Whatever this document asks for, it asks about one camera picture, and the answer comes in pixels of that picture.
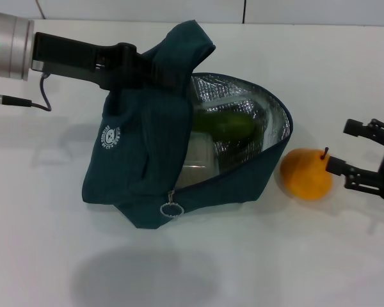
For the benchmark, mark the green cucumber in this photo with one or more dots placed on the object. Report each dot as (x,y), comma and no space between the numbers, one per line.
(224,124)

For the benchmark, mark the dark teal insulated lunch bag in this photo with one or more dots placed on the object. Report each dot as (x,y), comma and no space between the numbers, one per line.
(131,179)

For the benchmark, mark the clear plastic food container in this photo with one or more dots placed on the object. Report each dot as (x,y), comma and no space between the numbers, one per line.
(198,153)

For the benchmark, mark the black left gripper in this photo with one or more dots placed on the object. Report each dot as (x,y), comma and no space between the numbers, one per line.
(76,62)

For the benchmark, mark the orange yellow pear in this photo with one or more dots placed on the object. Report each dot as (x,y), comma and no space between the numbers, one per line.
(307,179)

